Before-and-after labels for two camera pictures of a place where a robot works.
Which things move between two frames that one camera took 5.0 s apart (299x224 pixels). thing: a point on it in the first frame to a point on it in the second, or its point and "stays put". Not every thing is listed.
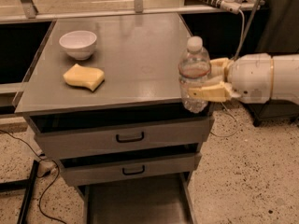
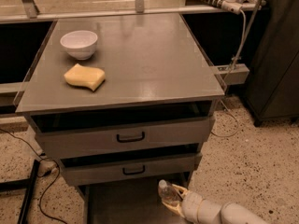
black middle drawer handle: (132, 173) stays put
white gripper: (250, 77) to (191, 204)
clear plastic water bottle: (194, 68) to (167, 191)
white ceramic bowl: (78, 44) stays put
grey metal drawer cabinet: (105, 100) stays put
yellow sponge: (84, 77) stays put
